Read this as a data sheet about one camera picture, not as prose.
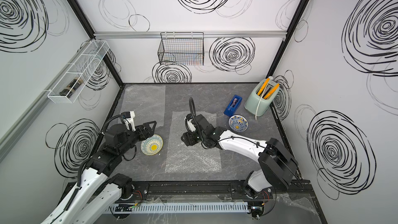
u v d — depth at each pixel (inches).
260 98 35.8
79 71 28.6
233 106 39.6
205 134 24.8
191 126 28.3
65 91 26.2
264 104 35.9
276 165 16.7
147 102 42.6
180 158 32.5
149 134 26.2
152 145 34.9
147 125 26.3
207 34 35.1
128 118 25.9
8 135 20.3
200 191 29.7
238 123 38.0
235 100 40.0
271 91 37.9
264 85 35.4
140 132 25.4
